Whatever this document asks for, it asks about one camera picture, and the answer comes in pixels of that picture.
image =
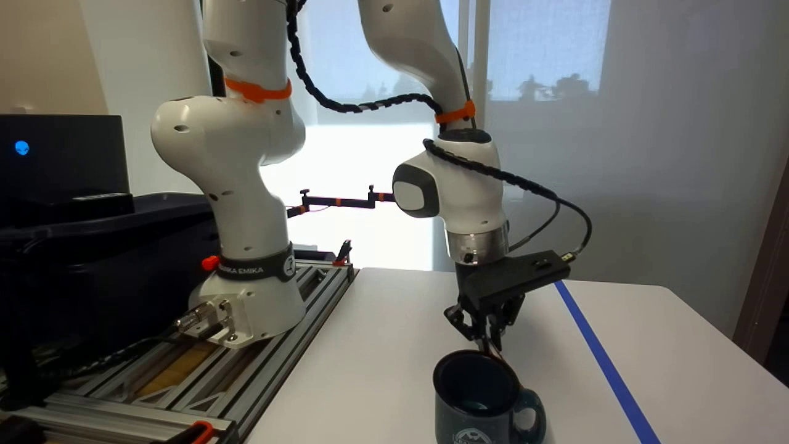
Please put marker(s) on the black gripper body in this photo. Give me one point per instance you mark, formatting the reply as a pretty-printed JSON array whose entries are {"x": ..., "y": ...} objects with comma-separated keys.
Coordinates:
[{"x": 481, "y": 288}]

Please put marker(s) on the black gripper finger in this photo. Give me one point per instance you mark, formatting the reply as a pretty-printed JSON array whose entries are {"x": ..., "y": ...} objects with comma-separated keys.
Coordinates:
[
  {"x": 505, "y": 317},
  {"x": 469, "y": 326}
]

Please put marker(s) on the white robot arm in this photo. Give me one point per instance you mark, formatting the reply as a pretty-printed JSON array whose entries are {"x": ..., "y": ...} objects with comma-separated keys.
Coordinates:
[{"x": 226, "y": 144}]

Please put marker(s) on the dark blue ceramic mug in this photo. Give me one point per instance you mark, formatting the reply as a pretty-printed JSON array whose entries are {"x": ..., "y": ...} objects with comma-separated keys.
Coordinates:
[{"x": 479, "y": 400}]

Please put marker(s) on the blue tape line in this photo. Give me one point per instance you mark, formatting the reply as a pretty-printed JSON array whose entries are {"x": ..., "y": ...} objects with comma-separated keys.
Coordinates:
[{"x": 627, "y": 403}]

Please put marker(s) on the orange and black clamp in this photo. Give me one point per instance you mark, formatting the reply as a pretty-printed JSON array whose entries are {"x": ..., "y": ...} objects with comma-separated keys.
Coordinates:
[{"x": 207, "y": 431}]

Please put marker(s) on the black equipment case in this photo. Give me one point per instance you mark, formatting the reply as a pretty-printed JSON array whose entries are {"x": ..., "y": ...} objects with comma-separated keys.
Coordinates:
[{"x": 86, "y": 291}]

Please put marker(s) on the black monitor with blue light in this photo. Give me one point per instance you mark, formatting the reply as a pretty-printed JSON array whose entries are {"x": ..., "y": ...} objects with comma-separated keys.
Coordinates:
[{"x": 64, "y": 166}]

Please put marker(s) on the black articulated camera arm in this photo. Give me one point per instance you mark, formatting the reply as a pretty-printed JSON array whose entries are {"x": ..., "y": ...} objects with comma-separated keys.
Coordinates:
[{"x": 311, "y": 199}]

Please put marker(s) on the aluminium extrusion rail frame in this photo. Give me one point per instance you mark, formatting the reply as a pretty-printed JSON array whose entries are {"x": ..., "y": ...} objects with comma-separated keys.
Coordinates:
[{"x": 179, "y": 383}]

